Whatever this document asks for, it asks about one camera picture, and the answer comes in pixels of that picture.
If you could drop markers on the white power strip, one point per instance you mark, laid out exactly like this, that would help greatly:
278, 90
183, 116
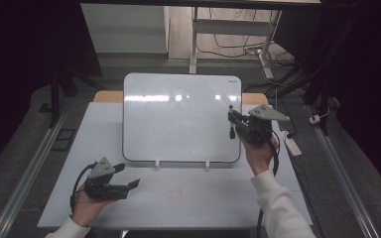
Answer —
291, 145

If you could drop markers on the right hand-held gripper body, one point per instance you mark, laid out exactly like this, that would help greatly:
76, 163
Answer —
261, 127

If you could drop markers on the person's right hand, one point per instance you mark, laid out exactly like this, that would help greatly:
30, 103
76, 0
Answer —
259, 155

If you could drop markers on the white cabinet panel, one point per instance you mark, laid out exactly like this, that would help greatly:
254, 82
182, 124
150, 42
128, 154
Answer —
125, 29

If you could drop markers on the white whiteboard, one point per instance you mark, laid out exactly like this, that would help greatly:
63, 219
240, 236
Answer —
178, 125

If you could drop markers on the person's left hand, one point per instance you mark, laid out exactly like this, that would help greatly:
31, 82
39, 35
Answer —
87, 208

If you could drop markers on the metal floor rail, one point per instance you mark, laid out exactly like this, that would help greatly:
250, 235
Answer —
344, 172
26, 175

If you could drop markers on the metal desk frame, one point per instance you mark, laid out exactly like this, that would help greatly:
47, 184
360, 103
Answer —
231, 27

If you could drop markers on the whiteboard marker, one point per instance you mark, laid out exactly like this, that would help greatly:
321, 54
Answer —
231, 108

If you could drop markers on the white plug adapter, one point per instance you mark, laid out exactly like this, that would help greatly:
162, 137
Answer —
315, 119

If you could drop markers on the black metal stand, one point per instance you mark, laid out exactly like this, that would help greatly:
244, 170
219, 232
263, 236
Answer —
324, 82
55, 95

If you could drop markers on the white whiteboard stand clip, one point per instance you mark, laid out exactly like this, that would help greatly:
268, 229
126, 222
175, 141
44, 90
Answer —
157, 164
208, 165

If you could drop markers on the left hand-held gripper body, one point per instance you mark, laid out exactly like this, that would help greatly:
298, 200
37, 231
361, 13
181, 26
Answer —
104, 185

